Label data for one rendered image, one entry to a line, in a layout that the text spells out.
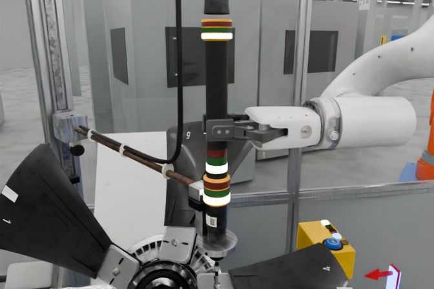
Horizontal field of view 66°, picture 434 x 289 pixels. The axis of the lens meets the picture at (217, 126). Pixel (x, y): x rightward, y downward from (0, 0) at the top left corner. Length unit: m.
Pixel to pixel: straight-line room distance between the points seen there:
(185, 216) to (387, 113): 0.39
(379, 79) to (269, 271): 0.41
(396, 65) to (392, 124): 0.11
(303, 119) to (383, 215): 1.23
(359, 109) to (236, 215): 0.95
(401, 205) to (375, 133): 1.17
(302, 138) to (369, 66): 0.21
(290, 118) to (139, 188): 0.53
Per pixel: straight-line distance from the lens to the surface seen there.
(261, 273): 0.70
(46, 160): 0.67
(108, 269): 0.67
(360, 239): 1.70
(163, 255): 0.68
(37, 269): 0.84
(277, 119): 0.49
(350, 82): 0.66
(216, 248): 0.57
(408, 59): 0.62
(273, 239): 1.52
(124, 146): 0.77
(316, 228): 1.08
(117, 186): 0.92
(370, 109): 0.57
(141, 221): 0.89
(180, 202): 0.67
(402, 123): 0.59
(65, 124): 1.01
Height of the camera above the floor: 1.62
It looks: 15 degrees down
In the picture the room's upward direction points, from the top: straight up
